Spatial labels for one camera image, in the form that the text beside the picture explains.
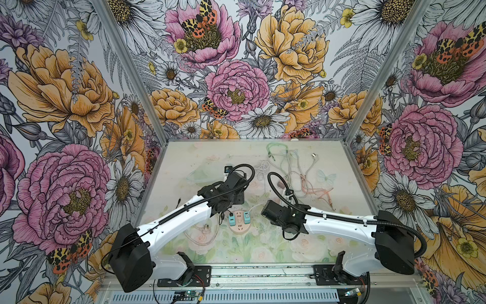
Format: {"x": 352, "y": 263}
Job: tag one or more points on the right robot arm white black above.
{"x": 384, "y": 241}

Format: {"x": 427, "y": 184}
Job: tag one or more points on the teal charger with black cable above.
{"x": 232, "y": 220}

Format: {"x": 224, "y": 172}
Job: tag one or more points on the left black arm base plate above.
{"x": 199, "y": 276}

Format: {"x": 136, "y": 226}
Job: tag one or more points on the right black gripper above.
{"x": 276, "y": 223}

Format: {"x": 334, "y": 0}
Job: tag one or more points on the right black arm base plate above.
{"x": 324, "y": 275}

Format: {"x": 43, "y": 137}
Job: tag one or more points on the teal charger with white cable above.
{"x": 247, "y": 218}

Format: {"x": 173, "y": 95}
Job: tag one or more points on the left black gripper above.
{"x": 239, "y": 199}

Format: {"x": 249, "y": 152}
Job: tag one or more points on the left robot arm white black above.
{"x": 134, "y": 257}

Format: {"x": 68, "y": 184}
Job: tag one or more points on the round pink power socket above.
{"x": 240, "y": 227}

